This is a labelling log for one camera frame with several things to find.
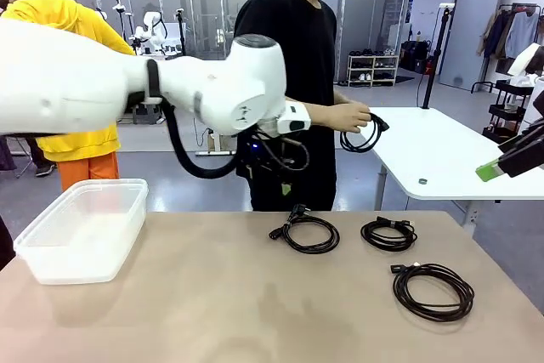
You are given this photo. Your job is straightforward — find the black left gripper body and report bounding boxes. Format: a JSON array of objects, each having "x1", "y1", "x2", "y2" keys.
[{"x1": 244, "y1": 135, "x2": 298, "y2": 177}]

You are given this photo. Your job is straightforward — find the black power cable round plug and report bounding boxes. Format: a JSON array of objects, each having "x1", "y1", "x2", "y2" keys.
[{"x1": 269, "y1": 204, "x2": 341, "y2": 253}]

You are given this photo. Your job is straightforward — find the small black cable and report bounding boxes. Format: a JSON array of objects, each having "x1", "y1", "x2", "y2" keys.
[{"x1": 360, "y1": 216, "x2": 418, "y2": 252}]

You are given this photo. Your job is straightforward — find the black power cable coil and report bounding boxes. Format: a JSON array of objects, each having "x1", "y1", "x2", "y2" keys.
[{"x1": 339, "y1": 112, "x2": 391, "y2": 154}]

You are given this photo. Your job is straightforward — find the large black cable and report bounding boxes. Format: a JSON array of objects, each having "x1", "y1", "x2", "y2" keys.
[{"x1": 389, "y1": 263, "x2": 476, "y2": 324}]

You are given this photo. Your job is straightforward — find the person's right forearm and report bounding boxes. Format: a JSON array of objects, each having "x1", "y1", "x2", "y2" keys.
[{"x1": 306, "y1": 101, "x2": 339, "y2": 128}]

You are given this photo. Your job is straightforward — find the person's right hand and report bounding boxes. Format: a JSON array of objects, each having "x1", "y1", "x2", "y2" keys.
[{"x1": 329, "y1": 103, "x2": 373, "y2": 133}]

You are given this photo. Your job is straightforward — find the black utility cart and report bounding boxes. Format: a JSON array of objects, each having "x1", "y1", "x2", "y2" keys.
[{"x1": 482, "y1": 79, "x2": 535, "y2": 145}]

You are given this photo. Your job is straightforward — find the white table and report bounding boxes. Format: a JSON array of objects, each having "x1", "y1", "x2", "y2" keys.
[{"x1": 367, "y1": 106, "x2": 544, "y2": 236}]

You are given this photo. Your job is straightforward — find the gray-blue hanging shirt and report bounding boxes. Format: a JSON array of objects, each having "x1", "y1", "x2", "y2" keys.
[{"x1": 505, "y1": 12, "x2": 540, "y2": 60}]

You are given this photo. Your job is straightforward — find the beige hanging coat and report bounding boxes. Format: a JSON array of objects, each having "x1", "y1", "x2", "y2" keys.
[{"x1": 477, "y1": 12, "x2": 502, "y2": 59}]

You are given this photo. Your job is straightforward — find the black clothes rack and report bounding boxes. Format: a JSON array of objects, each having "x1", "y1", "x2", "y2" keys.
[{"x1": 470, "y1": 2, "x2": 544, "y2": 94}]

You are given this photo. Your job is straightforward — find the gray partition panel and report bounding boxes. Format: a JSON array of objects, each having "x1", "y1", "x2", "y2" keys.
[{"x1": 437, "y1": 0, "x2": 506, "y2": 92}]

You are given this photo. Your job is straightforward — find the black pole stand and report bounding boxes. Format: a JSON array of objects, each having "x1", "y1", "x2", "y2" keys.
[{"x1": 422, "y1": 3, "x2": 456, "y2": 110}]

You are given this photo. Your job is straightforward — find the person in black t-shirt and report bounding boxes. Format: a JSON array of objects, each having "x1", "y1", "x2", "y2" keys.
[{"x1": 233, "y1": 0, "x2": 341, "y2": 213}]

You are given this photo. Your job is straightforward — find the gray step stool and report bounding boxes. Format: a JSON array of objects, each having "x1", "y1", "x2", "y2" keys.
[{"x1": 131, "y1": 103, "x2": 165, "y2": 125}]

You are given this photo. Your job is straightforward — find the wooden shoe rack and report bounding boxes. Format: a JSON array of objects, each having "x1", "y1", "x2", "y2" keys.
[{"x1": 347, "y1": 54, "x2": 400, "y2": 88}]

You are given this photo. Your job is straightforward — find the black bags pile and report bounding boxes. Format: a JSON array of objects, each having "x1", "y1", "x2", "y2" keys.
[{"x1": 400, "y1": 39, "x2": 431, "y2": 74}]

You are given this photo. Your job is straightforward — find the black tripod stand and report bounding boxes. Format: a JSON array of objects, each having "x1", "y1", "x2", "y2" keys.
[{"x1": 175, "y1": 8, "x2": 188, "y2": 58}]

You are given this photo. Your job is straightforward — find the clear plastic storage container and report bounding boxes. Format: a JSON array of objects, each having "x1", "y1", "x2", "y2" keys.
[{"x1": 13, "y1": 179, "x2": 150, "y2": 286}]

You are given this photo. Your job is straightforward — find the mannequin in yellow hoodie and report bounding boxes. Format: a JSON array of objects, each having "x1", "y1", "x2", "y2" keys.
[{"x1": 0, "y1": 0, "x2": 137, "y2": 193}]

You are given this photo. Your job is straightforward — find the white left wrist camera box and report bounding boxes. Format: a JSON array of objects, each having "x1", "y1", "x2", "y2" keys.
[{"x1": 276, "y1": 100, "x2": 312, "y2": 135}]

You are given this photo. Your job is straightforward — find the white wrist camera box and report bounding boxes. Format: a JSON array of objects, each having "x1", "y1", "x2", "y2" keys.
[
  {"x1": 508, "y1": 43, "x2": 541, "y2": 77},
  {"x1": 276, "y1": 100, "x2": 312, "y2": 135}
]

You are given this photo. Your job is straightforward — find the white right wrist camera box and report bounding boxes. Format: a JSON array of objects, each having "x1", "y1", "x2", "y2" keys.
[{"x1": 508, "y1": 43, "x2": 541, "y2": 77}]

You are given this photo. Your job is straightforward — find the black corrugated cable hose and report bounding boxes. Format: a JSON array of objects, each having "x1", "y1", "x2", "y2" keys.
[{"x1": 163, "y1": 101, "x2": 239, "y2": 178}]

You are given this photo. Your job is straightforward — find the camera on thin stand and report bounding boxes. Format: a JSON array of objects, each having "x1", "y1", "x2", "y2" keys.
[{"x1": 112, "y1": 0, "x2": 131, "y2": 35}]

